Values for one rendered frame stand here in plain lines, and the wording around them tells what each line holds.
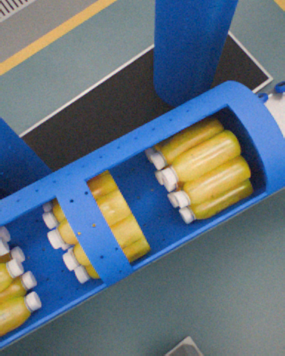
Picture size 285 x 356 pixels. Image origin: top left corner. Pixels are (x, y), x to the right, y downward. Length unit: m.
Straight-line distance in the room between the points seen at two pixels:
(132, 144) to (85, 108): 1.21
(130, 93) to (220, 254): 0.90
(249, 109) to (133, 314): 1.36
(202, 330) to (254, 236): 0.50
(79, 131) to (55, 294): 1.11
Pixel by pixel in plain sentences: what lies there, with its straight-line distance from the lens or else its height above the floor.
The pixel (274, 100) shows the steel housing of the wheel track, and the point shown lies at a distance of 1.26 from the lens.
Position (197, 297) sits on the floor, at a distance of 2.05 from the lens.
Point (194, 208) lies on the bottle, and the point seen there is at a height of 1.06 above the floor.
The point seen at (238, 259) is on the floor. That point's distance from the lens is 2.08.
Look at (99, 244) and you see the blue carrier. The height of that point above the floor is 1.22.
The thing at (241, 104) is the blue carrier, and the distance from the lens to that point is 0.90.
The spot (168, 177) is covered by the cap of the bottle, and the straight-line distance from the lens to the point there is 0.91.
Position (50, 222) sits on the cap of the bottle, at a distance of 0.96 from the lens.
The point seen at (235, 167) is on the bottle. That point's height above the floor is 1.13.
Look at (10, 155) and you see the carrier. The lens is 1.29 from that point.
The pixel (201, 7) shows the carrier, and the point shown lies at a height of 0.93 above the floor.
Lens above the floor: 2.04
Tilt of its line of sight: 75 degrees down
